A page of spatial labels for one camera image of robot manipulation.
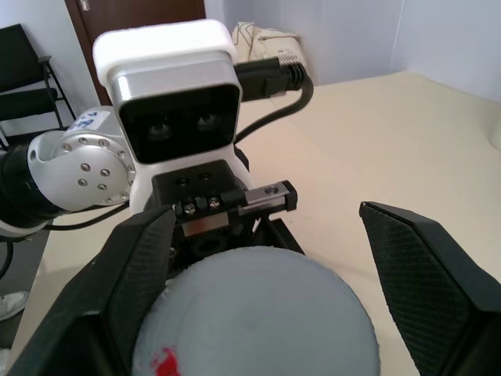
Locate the cream cloth bag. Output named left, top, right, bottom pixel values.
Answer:
left=231, top=21, right=307, bottom=75

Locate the grey round plush object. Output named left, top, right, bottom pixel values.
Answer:
left=131, top=247, right=381, bottom=376

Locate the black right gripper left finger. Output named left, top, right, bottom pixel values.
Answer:
left=7, top=206, right=178, bottom=376

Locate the black chair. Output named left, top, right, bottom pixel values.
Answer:
left=0, top=23, right=77, bottom=152

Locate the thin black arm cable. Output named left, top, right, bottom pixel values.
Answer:
left=0, top=203, right=132, bottom=281

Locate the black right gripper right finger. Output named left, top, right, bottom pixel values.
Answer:
left=359, top=201, right=501, bottom=376

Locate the thick black camera cable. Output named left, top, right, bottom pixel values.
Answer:
left=233, top=56, right=315, bottom=146

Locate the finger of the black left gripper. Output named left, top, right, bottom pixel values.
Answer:
left=259, top=217, right=308, bottom=256

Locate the white shoe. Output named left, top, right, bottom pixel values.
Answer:
left=0, top=291, right=31, bottom=322

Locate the brown wooden door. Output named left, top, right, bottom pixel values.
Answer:
left=64, top=0, right=207, bottom=107

